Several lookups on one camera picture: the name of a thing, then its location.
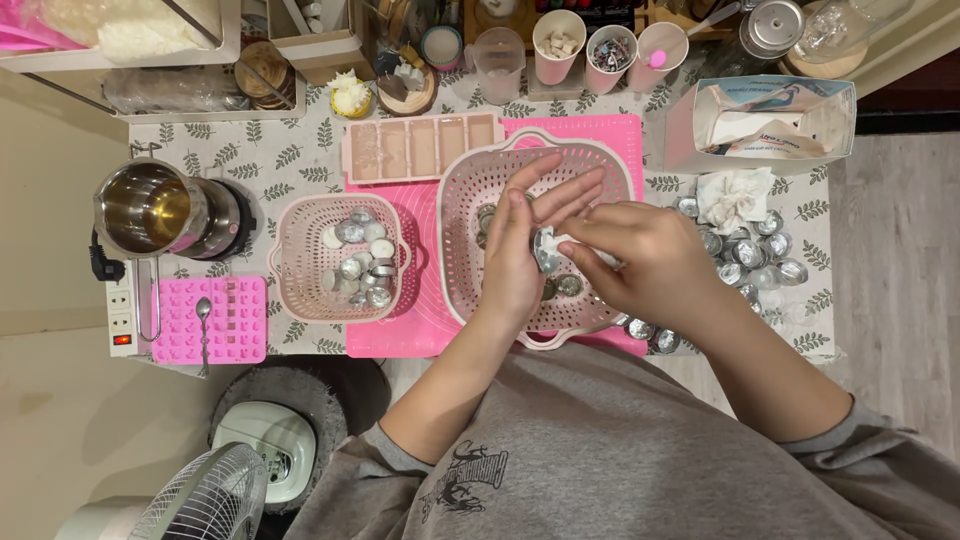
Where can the person's left hand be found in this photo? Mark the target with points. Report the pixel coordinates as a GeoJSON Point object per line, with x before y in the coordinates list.
{"type": "Point", "coordinates": [510, 270]}

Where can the person's right hand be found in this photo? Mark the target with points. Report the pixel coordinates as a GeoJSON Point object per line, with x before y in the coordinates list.
{"type": "Point", "coordinates": [652, 262]}

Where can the silver tealight cup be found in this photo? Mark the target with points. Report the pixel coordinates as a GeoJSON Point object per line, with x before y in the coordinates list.
{"type": "Point", "coordinates": [544, 255]}

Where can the white tissue wad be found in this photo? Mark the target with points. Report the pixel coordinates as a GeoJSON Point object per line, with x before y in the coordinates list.
{"type": "Point", "coordinates": [562, 241]}

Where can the group of dirty tealight cups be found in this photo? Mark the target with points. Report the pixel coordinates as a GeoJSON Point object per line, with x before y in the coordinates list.
{"type": "Point", "coordinates": [568, 285]}

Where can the large pink plastic basket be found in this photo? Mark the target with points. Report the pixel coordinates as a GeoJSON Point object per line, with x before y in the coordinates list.
{"type": "Point", "coordinates": [469, 225]}

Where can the heap of empty tealight cups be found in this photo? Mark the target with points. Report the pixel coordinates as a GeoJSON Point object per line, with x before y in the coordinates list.
{"type": "Point", "coordinates": [750, 255]}

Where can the crumpled white tissue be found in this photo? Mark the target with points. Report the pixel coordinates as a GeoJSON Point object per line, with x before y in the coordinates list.
{"type": "Point", "coordinates": [735, 196]}

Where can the pink silicone mat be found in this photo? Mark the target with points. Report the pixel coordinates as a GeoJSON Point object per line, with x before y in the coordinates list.
{"type": "Point", "coordinates": [390, 330]}

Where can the pile of tealights in basket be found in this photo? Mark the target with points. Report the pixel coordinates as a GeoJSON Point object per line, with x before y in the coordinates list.
{"type": "Point", "coordinates": [360, 259]}

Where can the pink ice cube tray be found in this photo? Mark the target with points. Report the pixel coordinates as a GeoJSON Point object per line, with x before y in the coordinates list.
{"type": "Point", "coordinates": [420, 146]}

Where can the open white cardboard box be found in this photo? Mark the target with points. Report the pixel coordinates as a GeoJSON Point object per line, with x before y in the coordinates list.
{"type": "Point", "coordinates": [757, 124]}

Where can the pink cup with spoon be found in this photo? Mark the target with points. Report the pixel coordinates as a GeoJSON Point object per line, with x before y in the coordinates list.
{"type": "Point", "coordinates": [645, 75]}

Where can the pink cup with metal bits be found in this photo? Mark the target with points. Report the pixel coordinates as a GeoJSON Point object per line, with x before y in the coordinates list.
{"type": "Point", "coordinates": [609, 64]}

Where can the pink tipped metal spoon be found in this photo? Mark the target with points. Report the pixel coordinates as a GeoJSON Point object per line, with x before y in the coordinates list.
{"type": "Point", "coordinates": [658, 58]}

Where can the wood slice with wax shapes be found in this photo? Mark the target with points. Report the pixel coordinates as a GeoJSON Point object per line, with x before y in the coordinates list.
{"type": "Point", "coordinates": [409, 90]}

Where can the clear plastic measuring cup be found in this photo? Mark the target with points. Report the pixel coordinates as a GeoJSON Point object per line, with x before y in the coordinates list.
{"type": "Point", "coordinates": [499, 64]}

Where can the person's grey printed shirt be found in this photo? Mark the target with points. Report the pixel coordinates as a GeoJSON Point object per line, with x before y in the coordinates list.
{"type": "Point", "coordinates": [600, 465]}

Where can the small pink plastic basket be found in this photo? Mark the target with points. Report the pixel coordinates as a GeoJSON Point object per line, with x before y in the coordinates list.
{"type": "Point", "coordinates": [296, 259]}

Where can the grey fuzzy round cushion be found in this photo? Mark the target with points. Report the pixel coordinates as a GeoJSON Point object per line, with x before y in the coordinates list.
{"type": "Point", "coordinates": [330, 390]}

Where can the pink cup with white pieces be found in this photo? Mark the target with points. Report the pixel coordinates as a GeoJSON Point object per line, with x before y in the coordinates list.
{"type": "Point", "coordinates": [556, 52]}

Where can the stack of cupcake liners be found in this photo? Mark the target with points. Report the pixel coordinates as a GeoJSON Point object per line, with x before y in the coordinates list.
{"type": "Point", "coordinates": [441, 46]}

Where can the leaf print tablecloth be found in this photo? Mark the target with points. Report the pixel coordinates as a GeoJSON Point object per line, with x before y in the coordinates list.
{"type": "Point", "coordinates": [300, 161]}

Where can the white flower candle yellow cup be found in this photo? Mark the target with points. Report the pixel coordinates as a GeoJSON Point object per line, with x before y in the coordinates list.
{"type": "Point", "coordinates": [351, 94]}

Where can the wooden tray with supplies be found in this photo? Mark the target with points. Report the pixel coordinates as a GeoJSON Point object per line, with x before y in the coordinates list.
{"type": "Point", "coordinates": [600, 11]}

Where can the round wooden coaster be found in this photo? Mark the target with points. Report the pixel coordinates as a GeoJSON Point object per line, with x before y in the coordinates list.
{"type": "Point", "coordinates": [825, 67]}

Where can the metal lidded jar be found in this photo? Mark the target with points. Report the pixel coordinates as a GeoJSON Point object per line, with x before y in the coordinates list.
{"type": "Point", "coordinates": [772, 26]}

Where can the black electric hot plate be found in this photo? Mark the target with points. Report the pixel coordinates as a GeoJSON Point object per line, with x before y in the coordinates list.
{"type": "Point", "coordinates": [232, 221]}

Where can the pink silicone candy mould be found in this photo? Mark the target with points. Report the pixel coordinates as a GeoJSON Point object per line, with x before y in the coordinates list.
{"type": "Point", "coordinates": [232, 322]}

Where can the white rounded appliance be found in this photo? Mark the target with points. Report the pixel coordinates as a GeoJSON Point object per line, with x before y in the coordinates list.
{"type": "Point", "coordinates": [270, 442]}

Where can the brown cardboard box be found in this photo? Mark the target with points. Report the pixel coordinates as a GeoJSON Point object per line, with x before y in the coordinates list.
{"type": "Point", "coordinates": [315, 45]}

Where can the clear glass jar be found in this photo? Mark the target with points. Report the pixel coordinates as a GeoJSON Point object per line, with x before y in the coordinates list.
{"type": "Point", "coordinates": [847, 26]}

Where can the white tray with wooden coasters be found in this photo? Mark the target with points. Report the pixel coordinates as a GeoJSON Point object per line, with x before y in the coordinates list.
{"type": "Point", "coordinates": [195, 90]}

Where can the stainless steel pot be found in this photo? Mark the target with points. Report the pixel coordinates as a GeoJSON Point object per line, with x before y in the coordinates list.
{"type": "Point", "coordinates": [142, 210]}

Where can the white electric fan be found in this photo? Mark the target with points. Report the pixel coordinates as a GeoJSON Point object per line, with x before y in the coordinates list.
{"type": "Point", "coordinates": [206, 495]}

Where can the white power strip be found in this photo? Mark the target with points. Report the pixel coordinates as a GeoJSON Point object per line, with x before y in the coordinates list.
{"type": "Point", "coordinates": [120, 315]}

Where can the black power plug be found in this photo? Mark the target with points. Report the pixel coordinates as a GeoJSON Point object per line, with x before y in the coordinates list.
{"type": "Point", "coordinates": [106, 266]}

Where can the white bin with wax flakes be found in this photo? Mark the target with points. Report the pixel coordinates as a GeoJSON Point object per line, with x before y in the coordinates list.
{"type": "Point", "coordinates": [127, 30]}

